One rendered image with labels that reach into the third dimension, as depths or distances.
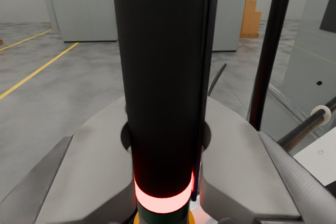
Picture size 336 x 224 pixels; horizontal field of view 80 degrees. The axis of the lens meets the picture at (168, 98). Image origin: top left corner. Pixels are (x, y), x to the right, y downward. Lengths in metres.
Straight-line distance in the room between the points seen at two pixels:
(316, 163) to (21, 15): 14.03
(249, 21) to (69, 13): 6.08
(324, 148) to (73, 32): 7.45
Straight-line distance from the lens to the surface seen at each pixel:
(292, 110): 1.27
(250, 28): 8.37
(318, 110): 0.38
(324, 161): 0.55
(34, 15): 13.80
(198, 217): 0.20
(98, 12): 7.30
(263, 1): 13.66
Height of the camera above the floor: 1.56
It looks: 28 degrees down
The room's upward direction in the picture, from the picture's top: straight up
